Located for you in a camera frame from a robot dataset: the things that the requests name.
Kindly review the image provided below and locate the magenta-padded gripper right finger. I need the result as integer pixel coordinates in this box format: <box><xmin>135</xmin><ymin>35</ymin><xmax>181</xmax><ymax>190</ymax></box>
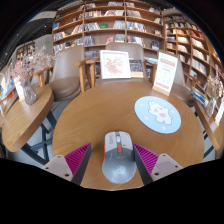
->
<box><xmin>132</xmin><ymin>143</ymin><xmax>184</xmax><ymax>186</ymax></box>

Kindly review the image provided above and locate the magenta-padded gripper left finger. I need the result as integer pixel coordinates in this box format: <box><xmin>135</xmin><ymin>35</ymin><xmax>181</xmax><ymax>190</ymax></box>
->
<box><xmin>41</xmin><ymin>143</ymin><xmax>92</xmax><ymax>186</ymax></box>

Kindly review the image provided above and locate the grey computer mouse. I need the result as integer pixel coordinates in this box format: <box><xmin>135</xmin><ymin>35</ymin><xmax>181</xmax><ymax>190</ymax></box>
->
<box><xmin>101</xmin><ymin>130</ymin><xmax>138</xmax><ymax>185</ymax></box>

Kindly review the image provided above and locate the round light blue mouse pad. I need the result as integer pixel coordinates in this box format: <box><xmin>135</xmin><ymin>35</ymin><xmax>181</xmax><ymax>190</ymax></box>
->
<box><xmin>133</xmin><ymin>95</ymin><xmax>182</xmax><ymax>135</ymax></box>

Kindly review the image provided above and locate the round wooden side table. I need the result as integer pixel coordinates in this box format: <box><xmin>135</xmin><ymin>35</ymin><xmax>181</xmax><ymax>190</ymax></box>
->
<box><xmin>194</xmin><ymin>99</ymin><xmax>224</xmax><ymax>159</ymax></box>
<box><xmin>1</xmin><ymin>85</ymin><xmax>56</xmax><ymax>164</ymax></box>

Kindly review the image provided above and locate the beige padded wooden-armed chair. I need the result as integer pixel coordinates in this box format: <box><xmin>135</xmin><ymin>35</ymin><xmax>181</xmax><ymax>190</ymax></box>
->
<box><xmin>48</xmin><ymin>45</ymin><xmax>91</xmax><ymax>102</ymax></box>
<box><xmin>104</xmin><ymin>41</ymin><xmax>148</xmax><ymax>79</ymax></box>
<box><xmin>171</xmin><ymin>59</ymin><xmax>198</xmax><ymax>108</ymax></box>
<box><xmin>31</xmin><ymin>65</ymin><xmax>54</xmax><ymax>88</ymax></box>

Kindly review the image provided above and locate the stack of blue books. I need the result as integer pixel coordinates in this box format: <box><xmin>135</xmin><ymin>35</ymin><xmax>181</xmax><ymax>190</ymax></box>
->
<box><xmin>190</xmin><ymin>87</ymin><xmax>210</xmax><ymax>108</ymax></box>

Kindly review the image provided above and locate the glass vase with pale flowers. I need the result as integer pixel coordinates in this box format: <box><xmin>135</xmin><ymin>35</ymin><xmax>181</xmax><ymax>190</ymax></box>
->
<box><xmin>204</xmin><ymin>64</ymin><xmax>224</xmax><ymax>118</ymax></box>

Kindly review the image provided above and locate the small white table sign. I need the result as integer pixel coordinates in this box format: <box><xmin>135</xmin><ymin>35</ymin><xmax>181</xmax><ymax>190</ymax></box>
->
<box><xmin>13</xmin><ymin>77</ymin><xmax>26</xmax><ymax>102</ymax></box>
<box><xmin>214</xmin><ymin>96</ymin><xmax>224</xmax><ymax>127</ymax></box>

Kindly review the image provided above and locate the white red sign wooden base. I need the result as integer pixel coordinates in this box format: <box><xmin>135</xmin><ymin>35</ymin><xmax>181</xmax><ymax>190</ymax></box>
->
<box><xmin>152</xmin><ymin>51</ymin><xmax>179</xmax><ymax>97</ymax></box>

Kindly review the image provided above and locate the dark standing book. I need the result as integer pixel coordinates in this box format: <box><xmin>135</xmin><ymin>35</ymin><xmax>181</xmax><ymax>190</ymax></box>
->
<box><xmin>129</xmin><ymin>58</ymin><xmax>145</xmax><ymax>79</ymax></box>

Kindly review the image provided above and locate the low orange display shelf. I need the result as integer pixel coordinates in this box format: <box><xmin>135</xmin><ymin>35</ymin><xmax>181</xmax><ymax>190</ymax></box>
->
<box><xmin>0</xmin><ymin>64</ymin><xmax>18</xmax><ymax>111</ymax></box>

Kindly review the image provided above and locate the white floral picture card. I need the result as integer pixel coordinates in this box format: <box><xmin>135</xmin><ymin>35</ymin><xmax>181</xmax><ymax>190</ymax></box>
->
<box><xmin>99</xmin><ymin>49</ymin><xmax>132</xmax><ymax>80</ymax></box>

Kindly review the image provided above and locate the small distant wooden bookshelf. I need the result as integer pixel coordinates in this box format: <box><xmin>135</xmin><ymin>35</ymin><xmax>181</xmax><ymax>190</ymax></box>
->
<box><xmin>14</xmin><ymin>41</ymin><xmax>36</xmax><ymax>61</ymax></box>

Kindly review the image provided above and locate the curved wooden bookshelf with books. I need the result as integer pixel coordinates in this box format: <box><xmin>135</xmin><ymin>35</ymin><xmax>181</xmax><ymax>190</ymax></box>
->
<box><xmin>163</xmin><ymin>14</ymin><xmax>224</xmax><ymax>98</ymax></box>

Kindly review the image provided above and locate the wide wooden bookshelf with books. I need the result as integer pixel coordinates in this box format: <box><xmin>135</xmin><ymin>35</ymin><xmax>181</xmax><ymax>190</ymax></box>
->
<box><xmin>51</xmin><ymin>0</ymin><xmax>166</xmax><ymax>61</ymax></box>

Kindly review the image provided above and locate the white hanging ceiling panel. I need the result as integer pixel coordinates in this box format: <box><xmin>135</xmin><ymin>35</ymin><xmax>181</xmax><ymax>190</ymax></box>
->
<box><xmin>28</xmin><ymin>10</ymin><xmax>58</xmax><ymax>23</ymax></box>

